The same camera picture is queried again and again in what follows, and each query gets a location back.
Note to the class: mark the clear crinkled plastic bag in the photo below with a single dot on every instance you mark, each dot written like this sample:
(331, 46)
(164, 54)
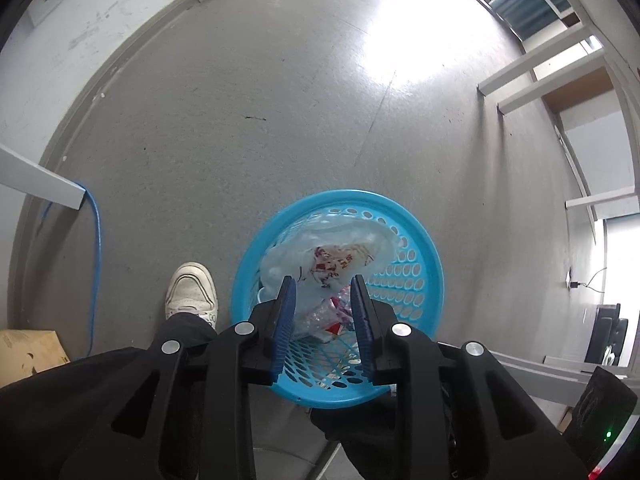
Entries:
(312, 321)

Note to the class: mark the white table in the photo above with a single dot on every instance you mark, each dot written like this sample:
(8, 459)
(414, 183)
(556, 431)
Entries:
(45, 180)

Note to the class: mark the black office chair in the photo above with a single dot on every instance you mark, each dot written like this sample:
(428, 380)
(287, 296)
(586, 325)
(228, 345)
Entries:
(605, 335)

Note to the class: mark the black charger plug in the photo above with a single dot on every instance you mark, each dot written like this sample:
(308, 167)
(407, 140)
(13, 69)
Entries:
(575, 284)

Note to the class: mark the white plastic bag red print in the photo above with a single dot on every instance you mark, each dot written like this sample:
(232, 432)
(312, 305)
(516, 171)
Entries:
(325, 255)

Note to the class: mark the red snack wrapper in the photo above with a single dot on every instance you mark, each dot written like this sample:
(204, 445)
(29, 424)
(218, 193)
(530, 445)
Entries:
(341, 317)

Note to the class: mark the person's left leg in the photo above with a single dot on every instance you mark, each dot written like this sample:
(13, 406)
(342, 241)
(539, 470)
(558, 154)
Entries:
(75, 385)

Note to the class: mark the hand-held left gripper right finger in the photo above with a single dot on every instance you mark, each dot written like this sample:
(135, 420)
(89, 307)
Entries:
(362, 335)

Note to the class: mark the white sneaker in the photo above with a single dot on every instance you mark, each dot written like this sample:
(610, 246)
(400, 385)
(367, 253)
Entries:
(192, 290)

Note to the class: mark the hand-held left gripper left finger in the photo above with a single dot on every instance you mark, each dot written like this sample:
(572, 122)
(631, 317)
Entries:
(282, 330)

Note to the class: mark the brown cardboard box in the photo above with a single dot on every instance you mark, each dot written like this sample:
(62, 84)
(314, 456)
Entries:
(30, 355)

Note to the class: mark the blue plastic basket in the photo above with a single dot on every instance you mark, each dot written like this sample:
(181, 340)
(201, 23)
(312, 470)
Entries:
(417, 280)

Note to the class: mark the white table leg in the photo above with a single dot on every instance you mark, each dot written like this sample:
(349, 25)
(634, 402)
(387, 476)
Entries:
(605, 197)
(550, 85)
(540, 55)

